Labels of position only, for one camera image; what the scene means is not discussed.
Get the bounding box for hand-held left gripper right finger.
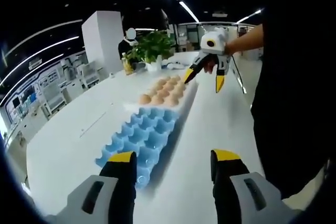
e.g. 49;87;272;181
210;148;302;224

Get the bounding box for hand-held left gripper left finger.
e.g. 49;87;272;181
45;151;138;224

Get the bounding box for group of brown eggs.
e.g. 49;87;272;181
139;74;188;108

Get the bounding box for blue egg tray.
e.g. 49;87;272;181
94;106;182;191

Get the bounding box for white flat tray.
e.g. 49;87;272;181
122;76;199;120

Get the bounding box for person's right hand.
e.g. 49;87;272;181
203;40;237;74

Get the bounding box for white objects on table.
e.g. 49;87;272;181
160;60;186;70

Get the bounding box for green potted plant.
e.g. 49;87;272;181
128;30;176;72

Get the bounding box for white table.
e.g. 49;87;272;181
25;50;266;224

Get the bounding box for yellow drink bottle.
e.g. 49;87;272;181
121;52;134;76

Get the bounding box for person's black-clothed torso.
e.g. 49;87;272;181
248;0;336;201

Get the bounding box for white square pillar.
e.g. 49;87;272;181
81;10;125;78

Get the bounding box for white display shelving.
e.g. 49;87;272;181
5;50;100;130

